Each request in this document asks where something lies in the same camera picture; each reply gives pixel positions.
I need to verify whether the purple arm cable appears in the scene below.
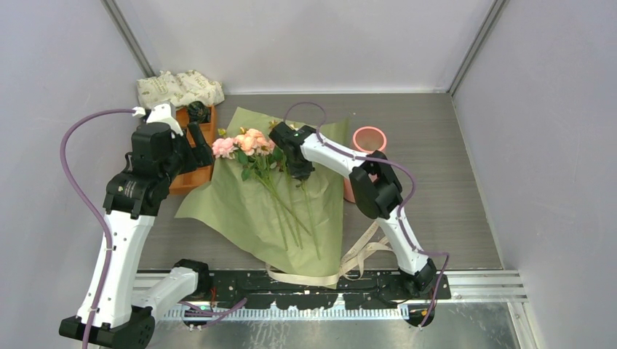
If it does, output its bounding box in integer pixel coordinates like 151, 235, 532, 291
60, 108, 249, 349
283, 101, 450, 329

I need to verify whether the dark green rolled item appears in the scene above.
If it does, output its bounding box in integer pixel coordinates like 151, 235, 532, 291
186, 101, 212, 124

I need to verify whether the pink flower bouquet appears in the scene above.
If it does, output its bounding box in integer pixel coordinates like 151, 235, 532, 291
207, 128, 324, 260

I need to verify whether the orange wooden compartment tray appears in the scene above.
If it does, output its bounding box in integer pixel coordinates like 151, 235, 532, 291
170, 105, 218, 195

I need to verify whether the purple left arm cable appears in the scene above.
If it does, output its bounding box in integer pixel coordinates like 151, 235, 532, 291
60, 108, 249, 349

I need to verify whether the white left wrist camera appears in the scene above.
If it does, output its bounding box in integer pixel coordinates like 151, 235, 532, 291
132, 101, 185, 136

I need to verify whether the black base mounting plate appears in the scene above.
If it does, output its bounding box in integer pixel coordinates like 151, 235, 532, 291
184, 270, 431, 310

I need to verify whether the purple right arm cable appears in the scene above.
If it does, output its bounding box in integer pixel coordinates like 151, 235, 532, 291
283, 101, 450, 329

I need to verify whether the orange and green wrapping paper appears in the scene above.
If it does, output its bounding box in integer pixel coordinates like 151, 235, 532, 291
176, 108, 343, 288

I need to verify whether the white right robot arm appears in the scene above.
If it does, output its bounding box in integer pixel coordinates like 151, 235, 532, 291
269, 122, 438, 299

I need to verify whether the cream printed cloth bag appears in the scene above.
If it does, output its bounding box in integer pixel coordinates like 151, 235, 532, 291
136, 70, 225, 109

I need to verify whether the beige ribbon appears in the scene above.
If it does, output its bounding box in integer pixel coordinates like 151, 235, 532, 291
266, 222, 393, 289

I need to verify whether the pink cylindrical vase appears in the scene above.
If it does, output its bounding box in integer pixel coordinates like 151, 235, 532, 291
343, 126, 387, 204

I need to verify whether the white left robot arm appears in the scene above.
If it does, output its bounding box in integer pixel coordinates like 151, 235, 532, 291
59, 122, 212, 348

